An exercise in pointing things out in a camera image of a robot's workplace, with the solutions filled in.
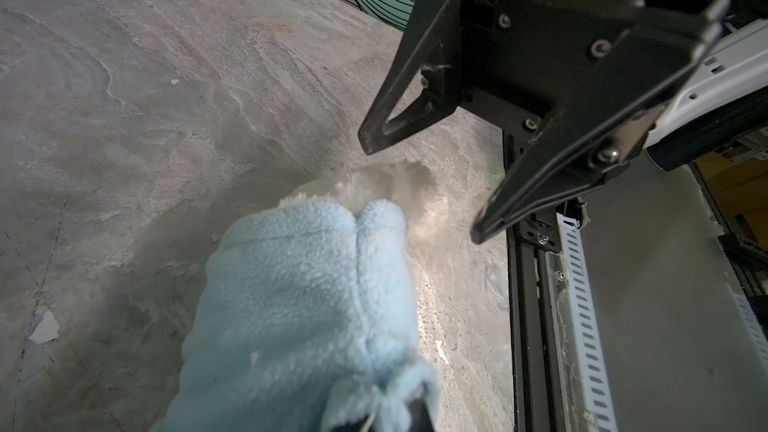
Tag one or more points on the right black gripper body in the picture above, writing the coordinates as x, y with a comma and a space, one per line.
504, 41

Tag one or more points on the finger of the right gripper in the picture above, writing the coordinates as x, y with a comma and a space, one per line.
422, 86
608, 108

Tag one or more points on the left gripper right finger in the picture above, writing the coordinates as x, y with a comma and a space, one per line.
420, 417

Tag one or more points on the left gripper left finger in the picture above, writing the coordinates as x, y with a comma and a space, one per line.
361, 425

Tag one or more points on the light blue teddy hoodie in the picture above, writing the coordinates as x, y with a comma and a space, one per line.
308, 320

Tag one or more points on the white teddy bear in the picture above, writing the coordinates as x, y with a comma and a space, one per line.
411, 185

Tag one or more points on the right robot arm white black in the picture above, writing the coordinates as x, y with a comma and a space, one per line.
583, 85

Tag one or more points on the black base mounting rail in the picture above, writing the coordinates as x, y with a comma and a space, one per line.
538, 398

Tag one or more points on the white slotted cable duct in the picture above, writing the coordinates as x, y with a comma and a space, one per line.
597, 405

